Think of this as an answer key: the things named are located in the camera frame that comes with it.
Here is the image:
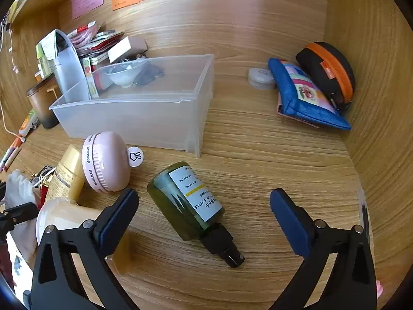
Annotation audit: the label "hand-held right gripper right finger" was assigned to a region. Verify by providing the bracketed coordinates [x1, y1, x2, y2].
[268, 188, 378, 310]

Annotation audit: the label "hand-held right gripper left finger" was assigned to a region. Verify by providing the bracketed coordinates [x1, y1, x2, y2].
[30, 187, 139, 310]

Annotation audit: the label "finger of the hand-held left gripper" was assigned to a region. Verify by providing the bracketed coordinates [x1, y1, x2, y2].
[0, 202, 39, 233]

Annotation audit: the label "cream lidded cup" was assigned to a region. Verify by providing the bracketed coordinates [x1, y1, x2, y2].
[36, 197, 131, 273]

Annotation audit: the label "pink round case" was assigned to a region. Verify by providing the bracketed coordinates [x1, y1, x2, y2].
[81, 131, 145, 192]

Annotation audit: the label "yellow sunscreen bottle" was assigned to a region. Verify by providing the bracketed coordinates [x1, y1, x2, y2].
[45, 145, 86, 202]

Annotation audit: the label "green glass spray bottle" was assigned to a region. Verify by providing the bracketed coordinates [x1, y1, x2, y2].
[147, 161, 245, 268]

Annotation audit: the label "clear plastic storage bin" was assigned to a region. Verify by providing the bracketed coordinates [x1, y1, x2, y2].
[49, 54, 215, 158]

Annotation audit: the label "wooden desktop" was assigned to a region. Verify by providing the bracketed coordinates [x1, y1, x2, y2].
[0, 29, 375, 310]

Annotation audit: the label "orange marker pen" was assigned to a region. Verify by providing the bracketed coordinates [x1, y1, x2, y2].
[6, 137, 24, 166]

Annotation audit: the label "orange and green packet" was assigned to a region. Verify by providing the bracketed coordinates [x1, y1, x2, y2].
[18, 109, 38, 137]

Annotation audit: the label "pink flat pouch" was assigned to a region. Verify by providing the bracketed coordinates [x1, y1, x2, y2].
[277, 103, 320, 128]

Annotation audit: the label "brown lidded canister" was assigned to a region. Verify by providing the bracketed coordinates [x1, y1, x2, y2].
[26, 74, 60, 129]

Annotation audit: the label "box with coloured dots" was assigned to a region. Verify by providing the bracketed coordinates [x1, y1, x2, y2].
[82, 56, 99, 99]

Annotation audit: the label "blue patchwork pouch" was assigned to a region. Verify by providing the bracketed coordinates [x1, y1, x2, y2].
[268, 57, 352, 130]

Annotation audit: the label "small glass bowl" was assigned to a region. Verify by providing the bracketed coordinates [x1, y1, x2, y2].
[105, 60, 149, 88]

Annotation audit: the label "frosted plastic container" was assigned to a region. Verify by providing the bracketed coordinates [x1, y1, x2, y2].
[53, 30, 92, 102]

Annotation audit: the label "green packets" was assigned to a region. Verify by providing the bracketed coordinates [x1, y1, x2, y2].
[35, 37, 57, 81]

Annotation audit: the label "black case with orange zipper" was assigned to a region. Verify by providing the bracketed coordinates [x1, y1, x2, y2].
[296, 42, 356, 110]

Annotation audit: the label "white and brown box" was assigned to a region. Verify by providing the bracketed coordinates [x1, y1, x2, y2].
[107, 36, 149, 63]

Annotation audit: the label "white paper leaflet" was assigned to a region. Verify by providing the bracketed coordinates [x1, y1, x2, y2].
[41, 30, 67, 60]

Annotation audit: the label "stack of booklets and packets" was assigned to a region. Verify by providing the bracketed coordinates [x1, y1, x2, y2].
[66, 21, 125, 65]

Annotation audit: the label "pink paper note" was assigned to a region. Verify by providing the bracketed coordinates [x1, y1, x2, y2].
[71, 0, 104, 20]

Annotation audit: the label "white cable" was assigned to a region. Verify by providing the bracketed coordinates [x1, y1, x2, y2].
[0, 16, 26, 143]

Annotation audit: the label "pink cable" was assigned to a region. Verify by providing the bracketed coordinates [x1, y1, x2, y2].
[8, 16, 18, 72]

